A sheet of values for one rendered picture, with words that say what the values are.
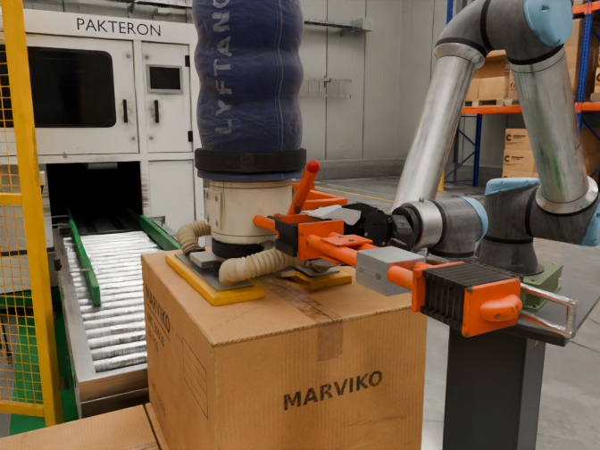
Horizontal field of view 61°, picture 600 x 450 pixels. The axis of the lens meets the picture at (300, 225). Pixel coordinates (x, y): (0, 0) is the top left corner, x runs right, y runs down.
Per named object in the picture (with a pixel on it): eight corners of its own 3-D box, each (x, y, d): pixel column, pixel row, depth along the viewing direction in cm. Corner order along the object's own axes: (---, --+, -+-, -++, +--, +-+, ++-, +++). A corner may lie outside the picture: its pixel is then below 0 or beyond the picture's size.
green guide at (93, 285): (57, 233, 338) (55, 220, 336) (74, 232, 342) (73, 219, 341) (72, 310, 198) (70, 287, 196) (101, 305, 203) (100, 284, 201)
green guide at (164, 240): (140, 226, 362) (139, 214, 360) (154, 225, 366) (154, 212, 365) (206, 289, 222) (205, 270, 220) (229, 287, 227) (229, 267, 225)
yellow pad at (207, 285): (165, 262, 117) (164, 241, 116) (207, 257, 122) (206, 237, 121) (213, 308, 88) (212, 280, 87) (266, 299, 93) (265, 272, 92)
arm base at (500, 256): (487, 253, 172) (489, 224, 169) (545, 264, 159) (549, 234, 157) (461, 264, 158) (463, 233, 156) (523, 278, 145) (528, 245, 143)
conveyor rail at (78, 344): (54, 256, 339) (51, 228, 336) (62, 255, 341) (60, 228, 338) (82, 446, 137) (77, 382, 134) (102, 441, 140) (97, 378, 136)
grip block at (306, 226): (272, 250, 87) (272, 216, 86) (321, 244, 92) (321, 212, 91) (295, 261, 80) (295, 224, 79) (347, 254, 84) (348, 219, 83)
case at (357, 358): (149, 401, 133) (140, 254, 126) (287, 369, 151) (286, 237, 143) (221, 579, 81) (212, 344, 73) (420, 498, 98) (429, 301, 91)
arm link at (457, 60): (441, -9, 116) (351, 272, 111) (493, -19, 107) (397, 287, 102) (463, 20, 124) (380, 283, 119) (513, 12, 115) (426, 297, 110)
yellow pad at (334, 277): (242, 253, 126) (241, 233, 125) (278, 248, 131) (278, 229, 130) (309, 291, 97) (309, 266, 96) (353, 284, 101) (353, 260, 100)
